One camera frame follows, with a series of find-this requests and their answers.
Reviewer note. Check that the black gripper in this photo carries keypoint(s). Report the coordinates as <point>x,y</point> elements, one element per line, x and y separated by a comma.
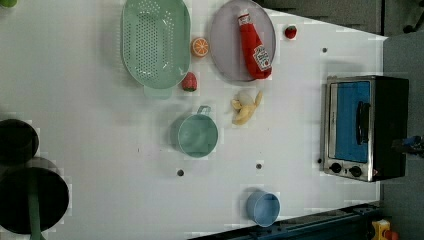
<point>412,145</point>

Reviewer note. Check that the silver black toaster oven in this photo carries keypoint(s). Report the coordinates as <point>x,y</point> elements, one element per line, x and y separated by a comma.
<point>364,115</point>

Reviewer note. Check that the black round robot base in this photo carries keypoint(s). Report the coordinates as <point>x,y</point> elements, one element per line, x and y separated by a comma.
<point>26,190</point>

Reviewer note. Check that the yellow red emergency button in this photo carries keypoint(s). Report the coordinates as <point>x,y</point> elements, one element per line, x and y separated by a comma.
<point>383,231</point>

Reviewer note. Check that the blue cup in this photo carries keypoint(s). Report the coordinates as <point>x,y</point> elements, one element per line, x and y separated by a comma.
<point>263,208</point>

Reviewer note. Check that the small red strawberry toy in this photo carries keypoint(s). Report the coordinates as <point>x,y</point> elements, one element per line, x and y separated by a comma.
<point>290,32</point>

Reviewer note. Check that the peeled banana toy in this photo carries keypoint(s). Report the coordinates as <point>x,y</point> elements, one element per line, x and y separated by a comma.
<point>245,106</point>

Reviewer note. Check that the red ketchup bottle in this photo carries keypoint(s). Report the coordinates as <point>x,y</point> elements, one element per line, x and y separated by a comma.
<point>257,59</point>

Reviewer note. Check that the grey round plate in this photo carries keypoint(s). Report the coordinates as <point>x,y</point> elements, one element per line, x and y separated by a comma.
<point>225,37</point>

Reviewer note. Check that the green mug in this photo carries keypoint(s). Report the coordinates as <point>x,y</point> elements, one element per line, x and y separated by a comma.
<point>195,135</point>

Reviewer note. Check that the orange slice toy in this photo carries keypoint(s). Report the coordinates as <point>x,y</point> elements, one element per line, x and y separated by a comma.
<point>199,47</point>

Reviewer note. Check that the green perforated colander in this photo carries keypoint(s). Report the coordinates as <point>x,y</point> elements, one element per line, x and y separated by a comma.
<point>156,44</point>

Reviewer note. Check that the green object at corner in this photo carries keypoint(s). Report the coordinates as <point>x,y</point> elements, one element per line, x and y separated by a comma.
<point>8,3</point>

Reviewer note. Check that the black round post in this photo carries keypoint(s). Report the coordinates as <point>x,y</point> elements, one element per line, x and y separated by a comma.
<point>19,142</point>

